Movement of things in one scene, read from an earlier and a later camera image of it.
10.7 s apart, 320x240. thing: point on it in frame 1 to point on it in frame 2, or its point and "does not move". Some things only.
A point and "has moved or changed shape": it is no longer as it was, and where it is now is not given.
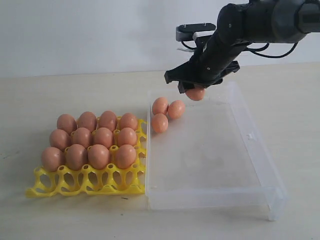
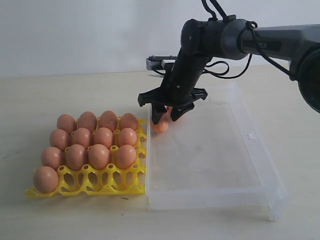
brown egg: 98,156 does not move
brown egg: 195,94 has moved or changed shape
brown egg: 82,136 does not move
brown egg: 103,136 does not move
